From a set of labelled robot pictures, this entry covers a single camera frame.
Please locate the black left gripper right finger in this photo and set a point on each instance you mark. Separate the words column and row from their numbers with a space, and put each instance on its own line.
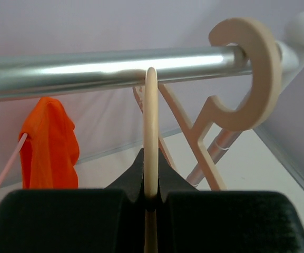
column 190, row 220

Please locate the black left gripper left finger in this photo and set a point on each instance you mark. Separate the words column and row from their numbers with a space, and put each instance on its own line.
column 80, row 220

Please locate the orange t shirt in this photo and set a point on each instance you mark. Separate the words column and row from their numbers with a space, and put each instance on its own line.
column 51, row 150

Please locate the beige hanger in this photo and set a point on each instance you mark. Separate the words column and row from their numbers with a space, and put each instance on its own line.
column 260, row 49
column 151, row 156

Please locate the silver clothes rack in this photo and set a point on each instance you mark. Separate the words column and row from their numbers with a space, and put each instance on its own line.
column 95, row 89

